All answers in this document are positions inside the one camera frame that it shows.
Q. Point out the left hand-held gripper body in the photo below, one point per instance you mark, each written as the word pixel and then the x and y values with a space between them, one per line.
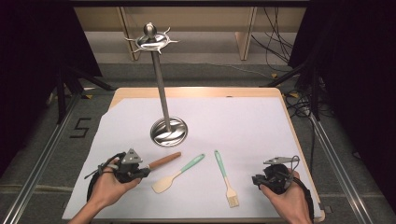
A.
pixel 130 159

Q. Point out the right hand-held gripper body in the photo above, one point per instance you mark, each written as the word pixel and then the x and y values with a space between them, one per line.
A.
pixel 275 175

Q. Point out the aluminium floor rail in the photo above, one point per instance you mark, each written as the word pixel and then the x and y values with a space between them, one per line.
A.
pixel 40 161
pixel 339 168

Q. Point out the person's right hand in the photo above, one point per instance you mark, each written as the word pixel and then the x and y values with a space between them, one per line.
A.
pixel 292 202

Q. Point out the black metal stand legs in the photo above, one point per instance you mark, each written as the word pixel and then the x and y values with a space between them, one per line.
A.
pixel 314 90
pixel 62 93

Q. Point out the white table sheet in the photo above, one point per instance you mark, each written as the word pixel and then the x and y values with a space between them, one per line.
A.
pixel 218 124

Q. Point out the black curtain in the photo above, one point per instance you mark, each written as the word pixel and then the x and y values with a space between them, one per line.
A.
pixel 28 62
pixel 358 77

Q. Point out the metal utensil rack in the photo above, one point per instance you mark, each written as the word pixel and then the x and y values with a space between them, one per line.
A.
pixel 162 87

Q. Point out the light wooden furniture frame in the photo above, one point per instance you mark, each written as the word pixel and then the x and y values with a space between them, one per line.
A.
pixel 199 18

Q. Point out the person's left hand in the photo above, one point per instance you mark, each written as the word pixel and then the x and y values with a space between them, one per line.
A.
pixel 107 189

